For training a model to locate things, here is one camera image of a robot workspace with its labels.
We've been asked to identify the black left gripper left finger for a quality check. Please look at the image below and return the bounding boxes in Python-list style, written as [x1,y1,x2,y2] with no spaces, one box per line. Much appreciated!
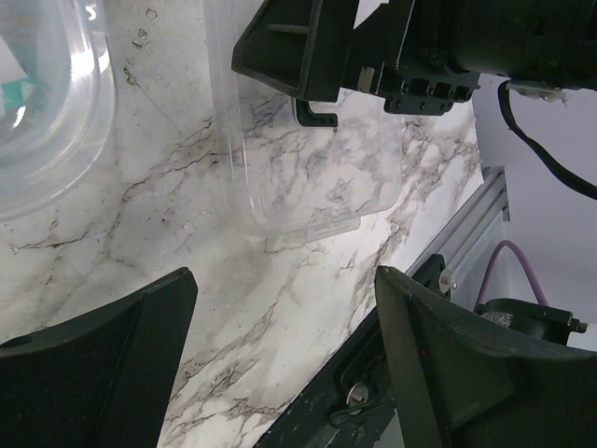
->
[1,268,198,447]

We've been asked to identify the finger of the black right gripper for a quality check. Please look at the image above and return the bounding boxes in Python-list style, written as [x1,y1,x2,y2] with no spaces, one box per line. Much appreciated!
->
[231,0,359,103]

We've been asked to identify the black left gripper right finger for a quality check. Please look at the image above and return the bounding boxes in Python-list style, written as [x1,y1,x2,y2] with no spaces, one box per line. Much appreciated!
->
[375,267,596,447]

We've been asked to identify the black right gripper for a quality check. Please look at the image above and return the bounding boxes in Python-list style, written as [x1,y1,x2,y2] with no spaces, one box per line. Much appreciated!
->
[341,0,596,115]

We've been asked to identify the clear box lid black handle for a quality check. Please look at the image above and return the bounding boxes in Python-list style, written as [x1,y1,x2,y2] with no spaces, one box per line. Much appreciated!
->
[203,1,404,241]

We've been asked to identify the clear plastic tray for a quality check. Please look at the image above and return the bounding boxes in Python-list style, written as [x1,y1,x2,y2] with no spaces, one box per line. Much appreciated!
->
[1,1,117,221]

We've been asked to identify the teal white dressing packet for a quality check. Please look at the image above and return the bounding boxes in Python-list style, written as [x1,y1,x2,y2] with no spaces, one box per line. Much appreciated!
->
[1,33,49,141]

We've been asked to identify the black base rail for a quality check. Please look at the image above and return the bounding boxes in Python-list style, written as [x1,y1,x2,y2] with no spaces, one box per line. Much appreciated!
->
[254,254,463,448]

